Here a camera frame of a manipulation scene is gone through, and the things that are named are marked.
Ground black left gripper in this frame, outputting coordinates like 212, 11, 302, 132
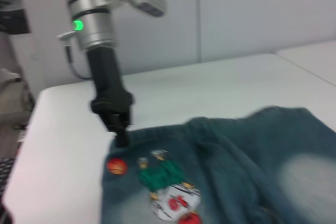
86, 47, 136, 148

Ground blue denim shorts with print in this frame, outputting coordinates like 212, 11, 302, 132
101, 105, 336, 224

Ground grey background clutter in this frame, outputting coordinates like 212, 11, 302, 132
0, 67, 36, 131

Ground dark background equipment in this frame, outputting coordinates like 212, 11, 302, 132
0, 0, 30, 35

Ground left arm connector cable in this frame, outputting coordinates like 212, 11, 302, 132
57, 31, 96, 80

